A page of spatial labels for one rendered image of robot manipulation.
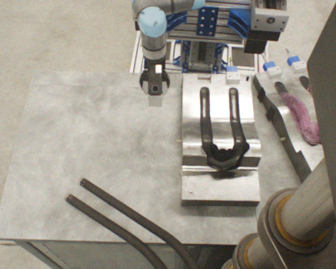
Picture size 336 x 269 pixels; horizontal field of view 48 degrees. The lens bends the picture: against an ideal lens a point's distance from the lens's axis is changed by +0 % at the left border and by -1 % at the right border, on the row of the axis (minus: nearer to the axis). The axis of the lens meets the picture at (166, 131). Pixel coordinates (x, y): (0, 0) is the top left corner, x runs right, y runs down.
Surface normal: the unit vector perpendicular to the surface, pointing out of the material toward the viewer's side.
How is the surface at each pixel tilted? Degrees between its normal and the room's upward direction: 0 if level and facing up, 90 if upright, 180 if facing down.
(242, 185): 0
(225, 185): 0
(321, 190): 90
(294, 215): 90
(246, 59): 0
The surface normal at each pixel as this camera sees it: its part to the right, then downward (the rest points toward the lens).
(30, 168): 0.00, -0.50
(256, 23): -0.10, 0.87
